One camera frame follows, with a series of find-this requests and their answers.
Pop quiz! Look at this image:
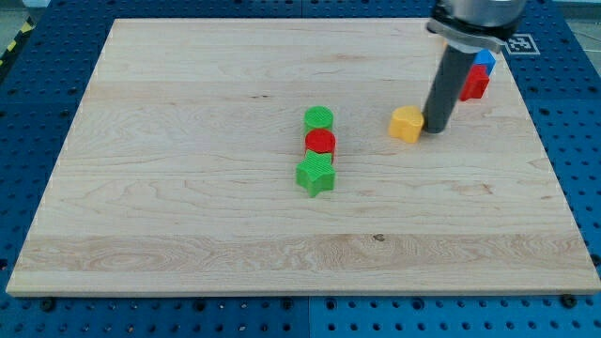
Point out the white fiducial marker tag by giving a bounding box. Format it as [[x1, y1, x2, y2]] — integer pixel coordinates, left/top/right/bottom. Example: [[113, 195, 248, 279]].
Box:
[[505, 33, 540, 55]]

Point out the red circle block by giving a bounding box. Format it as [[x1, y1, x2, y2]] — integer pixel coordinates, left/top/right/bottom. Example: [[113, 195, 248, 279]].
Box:
[[304, 129, 336, 162]]

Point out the black yellow hazard tape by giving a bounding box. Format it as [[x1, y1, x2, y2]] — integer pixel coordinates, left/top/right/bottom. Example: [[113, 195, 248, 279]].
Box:
[[1, 16, 36, 70]]

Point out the green star block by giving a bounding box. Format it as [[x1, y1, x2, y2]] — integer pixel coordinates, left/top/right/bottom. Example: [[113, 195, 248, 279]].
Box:
[[296, 150, 336, 197]]

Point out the green circle block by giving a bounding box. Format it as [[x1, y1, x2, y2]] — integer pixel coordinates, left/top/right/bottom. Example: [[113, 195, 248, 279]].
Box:
[[303, 106, 333, 133]]

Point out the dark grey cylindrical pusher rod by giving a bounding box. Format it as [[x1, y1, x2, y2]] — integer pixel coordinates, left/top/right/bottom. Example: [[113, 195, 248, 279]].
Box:
[[423, 45, 476, 133]]

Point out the wooden board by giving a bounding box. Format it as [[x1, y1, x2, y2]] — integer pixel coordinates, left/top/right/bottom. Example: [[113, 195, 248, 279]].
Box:
[[7, 19, 600, 297]]

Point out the yellow heart block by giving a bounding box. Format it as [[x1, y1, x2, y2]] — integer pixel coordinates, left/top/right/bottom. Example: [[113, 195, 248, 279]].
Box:
[[388, 105, 424, 144]]

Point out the blue block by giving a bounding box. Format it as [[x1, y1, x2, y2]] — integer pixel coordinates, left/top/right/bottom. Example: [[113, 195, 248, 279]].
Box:
[[473, 49, 497, 76]]

